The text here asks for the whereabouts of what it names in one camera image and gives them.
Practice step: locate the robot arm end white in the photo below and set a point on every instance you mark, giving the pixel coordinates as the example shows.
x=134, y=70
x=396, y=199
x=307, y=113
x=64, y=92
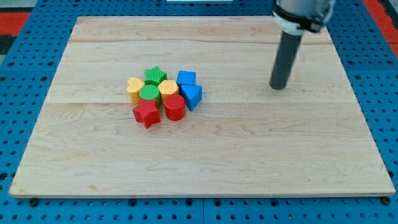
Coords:
x=297, y=16

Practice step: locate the yellow hexagon block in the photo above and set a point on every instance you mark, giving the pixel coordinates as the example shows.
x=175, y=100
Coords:
x=167, y=88

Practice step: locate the blue triangle block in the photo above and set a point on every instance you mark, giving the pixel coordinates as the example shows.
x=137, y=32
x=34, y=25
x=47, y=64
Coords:
x=192, y=95

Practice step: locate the red cylinder block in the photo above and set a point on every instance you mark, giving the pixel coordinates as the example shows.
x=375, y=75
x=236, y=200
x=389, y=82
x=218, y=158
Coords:
x=174, y=107

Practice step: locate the blue cube block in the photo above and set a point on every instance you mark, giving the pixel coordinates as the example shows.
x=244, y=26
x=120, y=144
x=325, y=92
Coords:
x=185, y=77

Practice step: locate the wooden board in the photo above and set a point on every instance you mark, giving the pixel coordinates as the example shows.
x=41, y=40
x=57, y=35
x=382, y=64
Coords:
x=243, y=140

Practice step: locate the red star block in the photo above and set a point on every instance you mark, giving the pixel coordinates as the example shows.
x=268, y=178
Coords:
x=147, y=113

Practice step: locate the green cylinder block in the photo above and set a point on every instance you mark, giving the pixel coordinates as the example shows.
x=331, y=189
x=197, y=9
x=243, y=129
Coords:
x=150, y=92

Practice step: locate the green star block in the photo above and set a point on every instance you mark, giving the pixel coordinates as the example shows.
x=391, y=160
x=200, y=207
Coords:
x=154, y=76

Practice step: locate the yellow heart block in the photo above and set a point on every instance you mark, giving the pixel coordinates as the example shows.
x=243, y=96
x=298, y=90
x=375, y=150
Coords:
x=133, y=89

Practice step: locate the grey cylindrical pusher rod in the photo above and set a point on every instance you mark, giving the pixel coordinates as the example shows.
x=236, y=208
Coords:
x=284, y=60

